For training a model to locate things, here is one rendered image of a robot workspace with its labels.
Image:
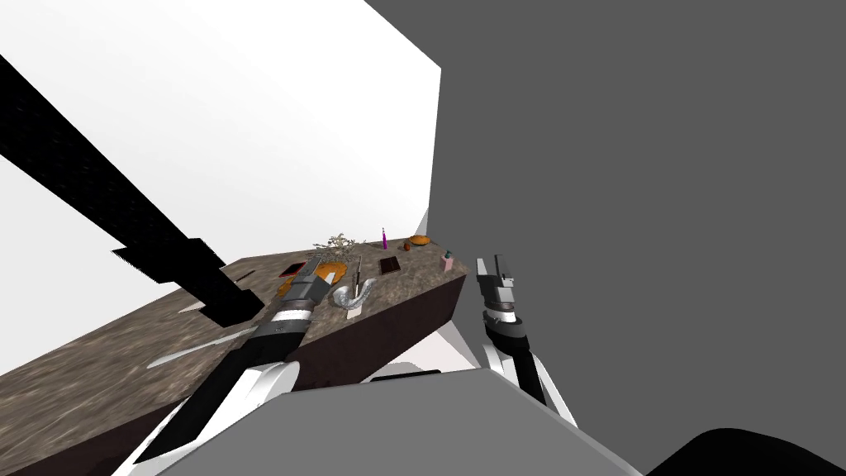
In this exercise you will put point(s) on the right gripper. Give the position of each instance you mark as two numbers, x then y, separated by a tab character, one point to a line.
496	292

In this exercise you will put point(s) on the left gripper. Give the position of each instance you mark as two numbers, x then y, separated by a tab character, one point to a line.
309	288

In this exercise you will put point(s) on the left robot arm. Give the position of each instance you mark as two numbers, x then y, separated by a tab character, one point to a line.
218	390

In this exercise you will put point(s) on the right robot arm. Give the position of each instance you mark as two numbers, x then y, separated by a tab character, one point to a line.
515	347

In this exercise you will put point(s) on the red black tablet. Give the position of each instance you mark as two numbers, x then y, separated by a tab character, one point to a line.
292	269

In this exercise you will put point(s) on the silver crumpled bowl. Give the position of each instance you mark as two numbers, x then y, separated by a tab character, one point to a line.
349	295

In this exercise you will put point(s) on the pink box green top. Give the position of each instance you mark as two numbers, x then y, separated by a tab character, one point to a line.
447	262

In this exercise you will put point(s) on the dark thin knife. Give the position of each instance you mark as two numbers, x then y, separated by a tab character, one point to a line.
358	274

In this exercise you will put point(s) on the dry twig plant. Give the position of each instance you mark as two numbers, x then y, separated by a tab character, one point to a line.
338	244

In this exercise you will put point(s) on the orange round bread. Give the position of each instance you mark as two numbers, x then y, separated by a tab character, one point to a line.
419	240

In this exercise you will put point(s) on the dark brown book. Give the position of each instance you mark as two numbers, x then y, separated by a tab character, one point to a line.
390	266

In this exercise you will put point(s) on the purple bottle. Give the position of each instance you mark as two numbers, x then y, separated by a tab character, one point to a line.
384	240

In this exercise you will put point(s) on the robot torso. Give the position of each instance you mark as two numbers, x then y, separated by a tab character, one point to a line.
410	430

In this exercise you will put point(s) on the brown marbled table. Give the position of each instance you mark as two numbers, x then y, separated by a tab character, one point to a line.
99	396

